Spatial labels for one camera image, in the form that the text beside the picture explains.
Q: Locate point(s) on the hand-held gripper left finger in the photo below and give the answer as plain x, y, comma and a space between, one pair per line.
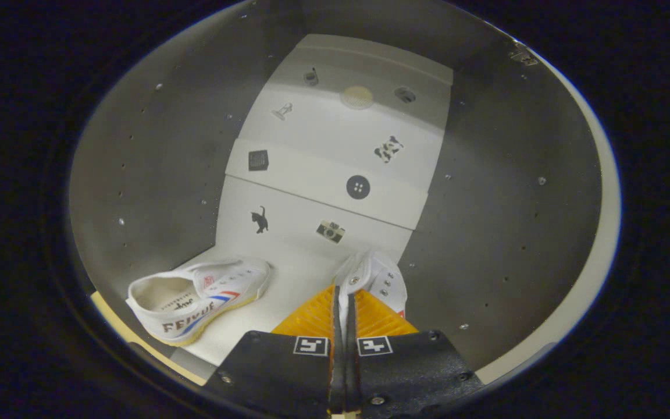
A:
288, 378

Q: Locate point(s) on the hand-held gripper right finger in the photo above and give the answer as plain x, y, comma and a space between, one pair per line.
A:
405, 378

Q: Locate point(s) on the white canvas shoe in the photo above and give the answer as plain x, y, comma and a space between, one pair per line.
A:
224, 291
381, 279

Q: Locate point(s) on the grey shoe cabinet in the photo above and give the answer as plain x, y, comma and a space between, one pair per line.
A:
515, 233

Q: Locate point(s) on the metal door hinge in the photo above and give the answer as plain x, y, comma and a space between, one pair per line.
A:
523, 55

